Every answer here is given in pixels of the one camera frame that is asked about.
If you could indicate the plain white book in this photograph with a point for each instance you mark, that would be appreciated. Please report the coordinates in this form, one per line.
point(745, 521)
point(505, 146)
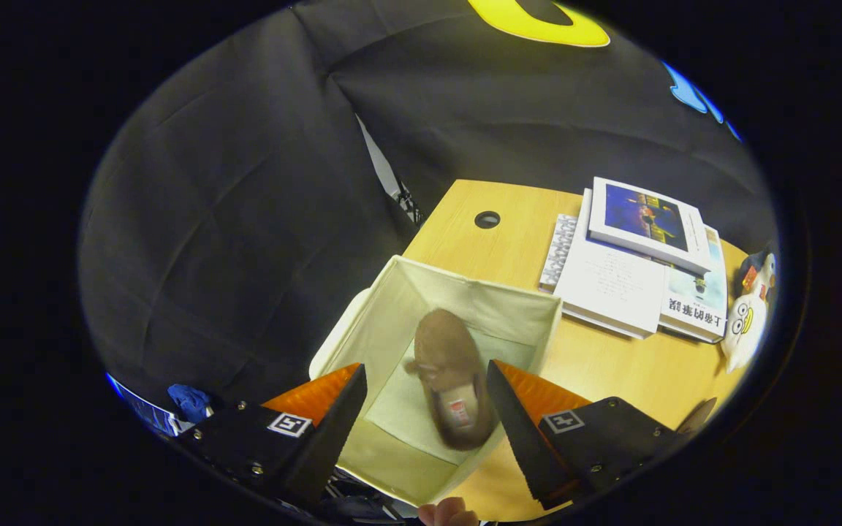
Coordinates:
point(607, 285)

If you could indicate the beige fabric storage box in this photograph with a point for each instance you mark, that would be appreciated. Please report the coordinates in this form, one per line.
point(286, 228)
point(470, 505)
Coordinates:
point(392, 307)

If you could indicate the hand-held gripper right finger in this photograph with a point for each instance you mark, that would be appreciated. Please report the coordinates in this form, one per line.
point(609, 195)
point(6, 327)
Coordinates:
point(520, 438)

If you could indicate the white backdrop frame pole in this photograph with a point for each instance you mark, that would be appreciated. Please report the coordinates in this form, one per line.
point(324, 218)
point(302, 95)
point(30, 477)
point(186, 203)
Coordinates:
point(384, 164)

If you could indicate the white round plush toy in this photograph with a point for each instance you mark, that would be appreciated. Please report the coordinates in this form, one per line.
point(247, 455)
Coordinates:
point(744, 329)

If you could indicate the grey patterned booklet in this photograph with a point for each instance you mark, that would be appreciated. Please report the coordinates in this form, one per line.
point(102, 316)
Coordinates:
point(558, 252)

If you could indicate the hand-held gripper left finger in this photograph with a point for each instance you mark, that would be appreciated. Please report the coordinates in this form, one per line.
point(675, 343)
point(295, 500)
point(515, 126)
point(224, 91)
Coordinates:
point(330, 438)

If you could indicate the grey penguin plush toy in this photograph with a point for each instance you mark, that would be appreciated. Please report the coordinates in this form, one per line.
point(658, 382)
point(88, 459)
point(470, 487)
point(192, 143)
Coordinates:
point(756, 274)

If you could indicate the black backdrop cloth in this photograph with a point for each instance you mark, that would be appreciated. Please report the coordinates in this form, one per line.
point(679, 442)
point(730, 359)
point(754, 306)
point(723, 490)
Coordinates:
point(209, 219)

